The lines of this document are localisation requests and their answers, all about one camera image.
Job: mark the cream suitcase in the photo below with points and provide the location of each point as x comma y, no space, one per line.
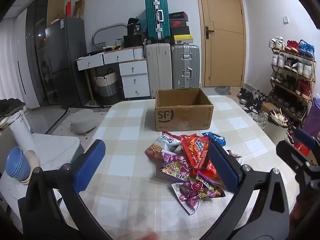
158,70

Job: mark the black printed bag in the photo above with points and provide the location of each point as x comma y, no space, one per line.
133,27

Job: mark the dark cloth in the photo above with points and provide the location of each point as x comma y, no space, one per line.
11,107

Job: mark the red paper bag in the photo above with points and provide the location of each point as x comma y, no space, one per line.
68,8

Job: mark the wooden shoe rack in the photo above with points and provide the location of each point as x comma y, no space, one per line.
282,85

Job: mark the yellow shoe box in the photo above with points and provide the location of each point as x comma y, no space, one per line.
183,40

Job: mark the black storage box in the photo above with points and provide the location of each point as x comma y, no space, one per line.
133,41

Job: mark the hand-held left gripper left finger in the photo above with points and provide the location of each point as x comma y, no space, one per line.
88,165

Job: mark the woven laundry basket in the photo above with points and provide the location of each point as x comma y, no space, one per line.
106,87

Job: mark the arched mirror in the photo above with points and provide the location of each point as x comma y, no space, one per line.
107,32

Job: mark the small brown carton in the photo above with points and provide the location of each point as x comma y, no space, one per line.
267,108

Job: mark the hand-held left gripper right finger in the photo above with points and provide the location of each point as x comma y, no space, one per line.
225,167

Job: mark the white curtain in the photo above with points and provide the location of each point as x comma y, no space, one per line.
7,62

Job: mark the grey door mat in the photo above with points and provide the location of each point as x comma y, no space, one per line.
222,90

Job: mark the blue cookie packet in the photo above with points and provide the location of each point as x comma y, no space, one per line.
216,138

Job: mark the white side table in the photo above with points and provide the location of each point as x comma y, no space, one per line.
55,147

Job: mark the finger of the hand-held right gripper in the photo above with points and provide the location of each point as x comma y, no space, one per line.
290,151
303,137

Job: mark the trash bin with white liner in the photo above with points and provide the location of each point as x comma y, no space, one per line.
275,130

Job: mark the red plastic bag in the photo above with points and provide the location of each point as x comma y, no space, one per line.
302,150

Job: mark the flat brown cardboard carton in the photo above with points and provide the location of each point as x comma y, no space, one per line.
80,8

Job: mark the white ribbed box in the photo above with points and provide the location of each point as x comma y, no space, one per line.
139,53

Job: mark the tall dark glass cabinet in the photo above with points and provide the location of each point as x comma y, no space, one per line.
37,30

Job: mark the shoe rack with shoes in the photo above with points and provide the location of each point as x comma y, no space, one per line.
303,68

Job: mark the round grey stool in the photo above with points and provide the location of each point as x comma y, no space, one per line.
82,125

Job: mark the stack of beige bowls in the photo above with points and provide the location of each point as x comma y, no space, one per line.
33,160

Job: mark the brown cardboard box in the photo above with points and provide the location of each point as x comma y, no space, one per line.
183,115

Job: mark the teal suitcase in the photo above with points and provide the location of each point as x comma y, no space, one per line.
156,17

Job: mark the small white basket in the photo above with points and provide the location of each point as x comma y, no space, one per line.
119,43

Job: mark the wooden door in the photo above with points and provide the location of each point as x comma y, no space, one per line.
225,55

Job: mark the purple candy bag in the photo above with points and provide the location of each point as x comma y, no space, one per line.
175,165
197,192

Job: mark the white desk with drawers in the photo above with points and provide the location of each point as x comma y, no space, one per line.
132,80

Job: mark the checked tablecloth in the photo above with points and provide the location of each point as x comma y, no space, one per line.
125,142

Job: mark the dark grey fridge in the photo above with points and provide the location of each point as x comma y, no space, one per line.
67,55

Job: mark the plain black shoe box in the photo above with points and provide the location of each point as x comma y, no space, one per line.
180,31

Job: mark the stack of blue bowls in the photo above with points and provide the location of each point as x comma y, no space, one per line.
16,162

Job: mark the black shoe box red print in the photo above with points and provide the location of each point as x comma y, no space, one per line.
178,15

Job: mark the silver suitcase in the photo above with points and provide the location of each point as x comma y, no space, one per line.
185,65

